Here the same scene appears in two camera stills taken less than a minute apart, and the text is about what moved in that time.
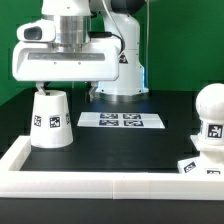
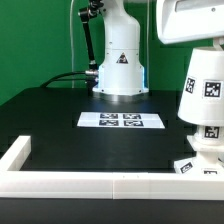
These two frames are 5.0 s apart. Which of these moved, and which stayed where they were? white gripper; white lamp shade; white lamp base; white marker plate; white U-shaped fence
Moved: white lamp shade; white gripper
Stayed: white U-shaped fence; white marker plate; white lamp base
